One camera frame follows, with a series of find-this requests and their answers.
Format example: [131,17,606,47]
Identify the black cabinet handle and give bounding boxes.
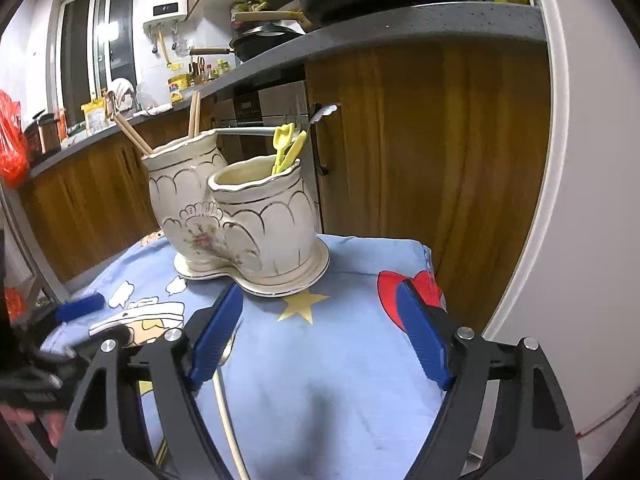
[311,102,331,177]

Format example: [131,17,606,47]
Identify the dark pressure cooker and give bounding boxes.
[24,111,62,156]

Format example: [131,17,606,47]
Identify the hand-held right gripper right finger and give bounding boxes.
[395,279,586,480]

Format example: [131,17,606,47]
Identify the person's left hand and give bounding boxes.
[0,407,56,457]

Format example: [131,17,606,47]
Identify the grey kitchen countertop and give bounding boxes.
[27,2,546,181]

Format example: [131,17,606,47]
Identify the cream floral ceramic utensil holder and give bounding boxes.
[141,129,331,297]

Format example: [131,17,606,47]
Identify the row of seasoning bottles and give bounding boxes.
[187,57,236,86]

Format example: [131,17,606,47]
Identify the gold handled fork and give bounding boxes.
[212,332,251,480]

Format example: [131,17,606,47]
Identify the white plastic bag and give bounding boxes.
[106,79,138,111]

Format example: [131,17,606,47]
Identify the small black frying pan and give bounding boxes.
[189,24,303,63]

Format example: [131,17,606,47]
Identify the silver oven handle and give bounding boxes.
[215,126,311,137]

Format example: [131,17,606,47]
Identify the yellow snack packet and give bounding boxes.
[80,100,108,133]

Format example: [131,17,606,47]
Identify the kitchen window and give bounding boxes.
[55,0,143,116]

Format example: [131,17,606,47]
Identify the wooden cabinet door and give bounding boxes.
[305,42,556,331]

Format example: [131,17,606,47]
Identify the yellow green training chopsticks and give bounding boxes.
[271,124,308,177]

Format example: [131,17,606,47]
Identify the long wooden base cabinet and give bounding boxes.
[17,115,221,286]

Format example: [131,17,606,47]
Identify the yellow seasoning packet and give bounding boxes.
[167,74,193,104]

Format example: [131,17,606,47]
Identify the red plastic bag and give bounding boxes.
[0,90,31,190]

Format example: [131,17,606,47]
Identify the white door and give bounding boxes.
[480,0,640,441]

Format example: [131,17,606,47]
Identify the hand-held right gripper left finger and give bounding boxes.
[54,282,246,480]

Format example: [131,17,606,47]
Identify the blue cartoon printed cloth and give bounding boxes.
[37,232,448,480]

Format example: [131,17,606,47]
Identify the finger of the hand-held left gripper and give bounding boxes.
[35,324,128,361]
[15,294,107,341]

